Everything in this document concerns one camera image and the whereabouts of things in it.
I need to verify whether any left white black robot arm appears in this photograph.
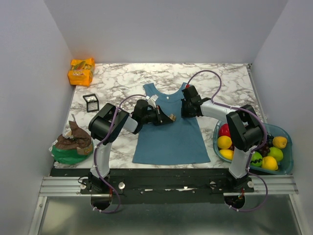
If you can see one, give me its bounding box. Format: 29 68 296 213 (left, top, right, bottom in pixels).
88 95 176 193

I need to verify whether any purple cable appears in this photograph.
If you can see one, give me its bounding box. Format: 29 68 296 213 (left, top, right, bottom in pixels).
187 70 268 212
92 94 147 213

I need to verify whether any green apple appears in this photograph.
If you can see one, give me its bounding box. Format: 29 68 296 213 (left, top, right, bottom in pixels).
268 147 284 162

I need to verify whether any gold red brooch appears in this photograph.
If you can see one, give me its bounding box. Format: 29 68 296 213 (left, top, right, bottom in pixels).
169 114 176 122

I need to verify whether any brown green snack bag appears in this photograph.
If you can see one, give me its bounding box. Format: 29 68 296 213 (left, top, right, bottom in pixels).
49 114 94 165

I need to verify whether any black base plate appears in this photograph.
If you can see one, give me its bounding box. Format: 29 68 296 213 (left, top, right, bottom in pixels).
50 168 254 205

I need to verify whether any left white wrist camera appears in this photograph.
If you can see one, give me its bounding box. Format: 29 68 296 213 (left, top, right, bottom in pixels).
146 94 158 108

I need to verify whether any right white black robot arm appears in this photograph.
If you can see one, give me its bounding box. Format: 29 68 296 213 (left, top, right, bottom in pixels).
181 85 267 192

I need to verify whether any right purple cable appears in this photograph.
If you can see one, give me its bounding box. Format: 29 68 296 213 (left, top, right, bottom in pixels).
187 70 268 212

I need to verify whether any blue tank top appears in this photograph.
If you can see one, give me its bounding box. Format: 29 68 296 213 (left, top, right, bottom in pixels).
133 83 210 165

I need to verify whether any red dragon fruit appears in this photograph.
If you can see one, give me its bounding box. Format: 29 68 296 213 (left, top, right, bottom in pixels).
219 123 230 137

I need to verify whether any orange snack packet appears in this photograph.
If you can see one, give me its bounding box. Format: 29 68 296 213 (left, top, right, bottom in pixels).
67 58 95 87

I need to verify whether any black brooch box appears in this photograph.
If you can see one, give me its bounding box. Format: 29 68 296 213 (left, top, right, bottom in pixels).
83 94 99 113

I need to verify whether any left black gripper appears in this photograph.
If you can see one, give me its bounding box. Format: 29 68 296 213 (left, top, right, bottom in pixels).
141 105 173 126

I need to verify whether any yellow lemon upper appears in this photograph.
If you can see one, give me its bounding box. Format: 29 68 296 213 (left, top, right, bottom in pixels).
217 136 232 149

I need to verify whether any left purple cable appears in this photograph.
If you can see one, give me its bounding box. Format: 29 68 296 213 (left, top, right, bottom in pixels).
92 94 147 213

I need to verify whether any yellow lemon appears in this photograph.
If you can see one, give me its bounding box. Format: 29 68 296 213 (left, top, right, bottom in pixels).
261 156 278 171
217 136 232 149
219 149 234 161

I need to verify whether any yellow lemon lower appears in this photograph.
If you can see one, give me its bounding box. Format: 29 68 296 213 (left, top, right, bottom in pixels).
219 149 234 161

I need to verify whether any yellow lemon front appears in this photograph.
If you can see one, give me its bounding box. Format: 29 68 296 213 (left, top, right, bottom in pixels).
261 156 278 171

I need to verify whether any green toy with black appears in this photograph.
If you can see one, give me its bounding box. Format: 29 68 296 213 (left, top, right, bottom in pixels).
250 152 263 167

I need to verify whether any purple grapes bunch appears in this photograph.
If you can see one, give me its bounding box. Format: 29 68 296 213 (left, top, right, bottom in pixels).
257 134 274 157

